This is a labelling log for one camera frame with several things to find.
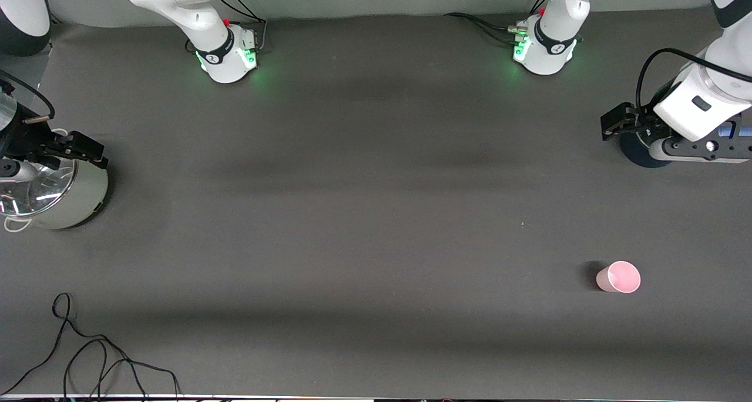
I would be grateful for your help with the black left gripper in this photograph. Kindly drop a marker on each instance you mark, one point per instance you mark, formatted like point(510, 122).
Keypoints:
point(644, 123)

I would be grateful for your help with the pink cup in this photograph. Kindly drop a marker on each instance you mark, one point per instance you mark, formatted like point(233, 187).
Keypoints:
point(620, 277)

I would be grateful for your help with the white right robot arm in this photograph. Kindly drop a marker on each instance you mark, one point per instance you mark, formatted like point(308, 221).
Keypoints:
point(226, 67)

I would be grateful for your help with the glass lid with steel rim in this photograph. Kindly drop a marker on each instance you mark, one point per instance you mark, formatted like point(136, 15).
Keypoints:
point(41, 193)

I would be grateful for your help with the dark grey table cover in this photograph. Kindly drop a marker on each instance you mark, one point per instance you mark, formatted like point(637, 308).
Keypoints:
point(376, 214)

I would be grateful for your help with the dark blue saucepan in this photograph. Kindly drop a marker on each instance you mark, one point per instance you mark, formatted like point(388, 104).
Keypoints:
point(637, 154)

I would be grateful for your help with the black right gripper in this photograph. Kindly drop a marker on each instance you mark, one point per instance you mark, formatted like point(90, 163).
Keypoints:
point(24, 136)

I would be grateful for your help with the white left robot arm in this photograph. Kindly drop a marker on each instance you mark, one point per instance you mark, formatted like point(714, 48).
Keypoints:
point(552, 55)

